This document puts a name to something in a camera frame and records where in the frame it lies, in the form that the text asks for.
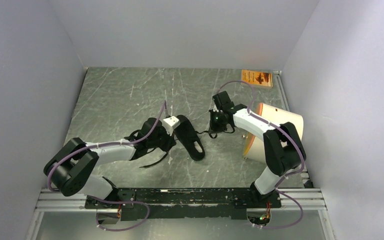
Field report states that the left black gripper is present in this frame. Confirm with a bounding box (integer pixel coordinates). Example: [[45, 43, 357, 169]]
[[147, 125, 177, 153]]

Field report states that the black canvas shoe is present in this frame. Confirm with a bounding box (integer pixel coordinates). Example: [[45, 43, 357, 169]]
[[134, 114, 205, 168]]

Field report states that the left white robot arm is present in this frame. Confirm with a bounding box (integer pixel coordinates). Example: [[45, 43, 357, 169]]
[[43, 116, 180, 208]]

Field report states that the white cylindrical lampshade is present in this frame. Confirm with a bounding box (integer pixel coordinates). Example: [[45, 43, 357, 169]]
[[242, 102, 305, 165]]

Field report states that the orange book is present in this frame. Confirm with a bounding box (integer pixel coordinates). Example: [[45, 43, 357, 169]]
[[241, 69, 273, 89]]

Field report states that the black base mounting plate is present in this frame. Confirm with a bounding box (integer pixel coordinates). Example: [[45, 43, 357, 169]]
[[85, 187, 281, 221]]

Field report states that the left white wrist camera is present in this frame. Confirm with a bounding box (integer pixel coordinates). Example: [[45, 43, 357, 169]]
[[161, 116, 181, 136]]

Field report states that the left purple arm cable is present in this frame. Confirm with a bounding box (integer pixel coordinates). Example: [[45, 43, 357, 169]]
[[46, 100, 169, 193]]

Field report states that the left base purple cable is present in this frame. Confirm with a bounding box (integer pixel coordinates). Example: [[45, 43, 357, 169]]
[[89, 197, 151, 232]]

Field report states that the aluminium frame rail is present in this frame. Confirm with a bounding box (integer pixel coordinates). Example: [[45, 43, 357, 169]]
[[34, 188, 327, 213]]

